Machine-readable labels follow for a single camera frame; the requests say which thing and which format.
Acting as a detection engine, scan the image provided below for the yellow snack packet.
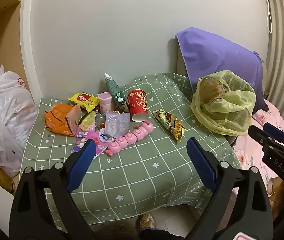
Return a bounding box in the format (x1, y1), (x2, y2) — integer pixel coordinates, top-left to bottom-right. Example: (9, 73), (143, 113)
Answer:
(67, 92), (100, 113)

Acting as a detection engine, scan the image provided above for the brown crumpled paper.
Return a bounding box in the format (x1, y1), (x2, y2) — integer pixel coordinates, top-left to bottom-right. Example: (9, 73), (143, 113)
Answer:
(199, 77), (230, 105)

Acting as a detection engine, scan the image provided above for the green tube with white cap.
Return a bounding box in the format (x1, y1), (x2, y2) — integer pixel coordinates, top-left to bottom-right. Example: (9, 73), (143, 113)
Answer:
(104, 72), (130, 113)

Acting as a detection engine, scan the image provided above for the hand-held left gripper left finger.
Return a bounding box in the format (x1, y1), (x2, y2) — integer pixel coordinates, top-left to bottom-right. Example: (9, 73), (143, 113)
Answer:
(9, 139), (97, 240)

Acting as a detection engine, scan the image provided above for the wooden shelf unit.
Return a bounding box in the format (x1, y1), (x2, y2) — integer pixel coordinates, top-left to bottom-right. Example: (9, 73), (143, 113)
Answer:
(0, 0), (43, 200)

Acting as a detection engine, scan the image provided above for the clear blister pack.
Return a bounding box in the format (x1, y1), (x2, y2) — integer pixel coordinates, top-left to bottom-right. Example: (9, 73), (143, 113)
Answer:
(106, 111), (131, 138)

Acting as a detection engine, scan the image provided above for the gold metal can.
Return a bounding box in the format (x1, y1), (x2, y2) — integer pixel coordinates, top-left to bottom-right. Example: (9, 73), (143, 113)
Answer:
(0, 162), (16, 195)

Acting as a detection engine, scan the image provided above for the white plastic bag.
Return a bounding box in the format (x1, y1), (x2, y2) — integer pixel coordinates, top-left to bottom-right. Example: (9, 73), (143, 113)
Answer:
(0, 65), (38, 178)

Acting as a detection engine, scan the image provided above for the pink tissue packet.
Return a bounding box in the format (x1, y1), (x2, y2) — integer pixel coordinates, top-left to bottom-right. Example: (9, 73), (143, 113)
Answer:
(89, 129), (115, 155)

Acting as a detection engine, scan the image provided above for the purple cloth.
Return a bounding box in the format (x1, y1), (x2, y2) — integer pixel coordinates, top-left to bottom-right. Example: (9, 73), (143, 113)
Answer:
(174, 27), (270, 114)

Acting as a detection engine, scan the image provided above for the pink snack packet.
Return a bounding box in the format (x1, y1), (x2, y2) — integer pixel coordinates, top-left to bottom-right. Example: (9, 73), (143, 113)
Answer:
(74, 110), (97, 138)

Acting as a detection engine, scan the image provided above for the person's right hand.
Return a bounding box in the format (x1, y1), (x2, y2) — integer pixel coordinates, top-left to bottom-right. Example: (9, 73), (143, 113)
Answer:
(267, 176), (284, 207)

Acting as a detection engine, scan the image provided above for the grey chair back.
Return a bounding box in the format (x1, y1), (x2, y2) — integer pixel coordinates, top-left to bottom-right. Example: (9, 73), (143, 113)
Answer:
(176, 39), (190, 78)

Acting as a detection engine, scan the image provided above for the green checked tablecloth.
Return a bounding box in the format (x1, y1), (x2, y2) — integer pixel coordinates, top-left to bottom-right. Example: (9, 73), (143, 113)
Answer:
(20, 72), (242, 227)

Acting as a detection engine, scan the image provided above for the red paper cup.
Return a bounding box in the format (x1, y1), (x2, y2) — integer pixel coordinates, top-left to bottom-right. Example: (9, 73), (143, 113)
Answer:
(127, 89), (149, 122)

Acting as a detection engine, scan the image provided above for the white cable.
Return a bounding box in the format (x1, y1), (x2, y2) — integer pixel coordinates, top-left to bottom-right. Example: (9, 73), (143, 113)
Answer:
(264, 0), (273, 33)

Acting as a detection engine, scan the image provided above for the small pink cup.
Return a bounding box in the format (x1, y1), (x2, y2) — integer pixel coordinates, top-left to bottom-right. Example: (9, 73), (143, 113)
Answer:
(98, 92), (112, 113)

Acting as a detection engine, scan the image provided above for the knitted slipper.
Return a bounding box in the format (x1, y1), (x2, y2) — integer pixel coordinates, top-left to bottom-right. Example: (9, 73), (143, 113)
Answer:
(136, 212), (157, 233)

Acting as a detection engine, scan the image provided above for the orange plastic bag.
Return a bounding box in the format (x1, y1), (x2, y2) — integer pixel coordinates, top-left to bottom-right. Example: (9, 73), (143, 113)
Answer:
(44, 104), (81, 137)

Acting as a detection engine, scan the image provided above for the pink caterpillar toy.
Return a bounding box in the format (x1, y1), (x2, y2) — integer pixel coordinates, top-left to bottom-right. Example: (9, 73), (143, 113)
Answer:
(106, 120), (154, 157)

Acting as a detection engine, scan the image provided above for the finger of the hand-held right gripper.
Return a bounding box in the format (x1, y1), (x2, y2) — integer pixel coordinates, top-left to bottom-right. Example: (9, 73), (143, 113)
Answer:
(262, 122), (284, 153)
(247, 124), (283, 147)

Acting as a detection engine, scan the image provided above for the yellow trash bag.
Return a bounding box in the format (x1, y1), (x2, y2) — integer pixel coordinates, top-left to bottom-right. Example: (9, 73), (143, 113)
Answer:
(191, 70), (256, 137)

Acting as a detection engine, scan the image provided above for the brown yellow cone wrapper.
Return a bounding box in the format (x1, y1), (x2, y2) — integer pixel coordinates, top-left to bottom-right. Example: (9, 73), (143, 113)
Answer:
(153, 109), (186, 144)

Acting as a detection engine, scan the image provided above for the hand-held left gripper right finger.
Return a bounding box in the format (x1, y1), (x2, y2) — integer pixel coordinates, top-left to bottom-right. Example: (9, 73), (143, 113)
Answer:
(186, 137), (274, 240)

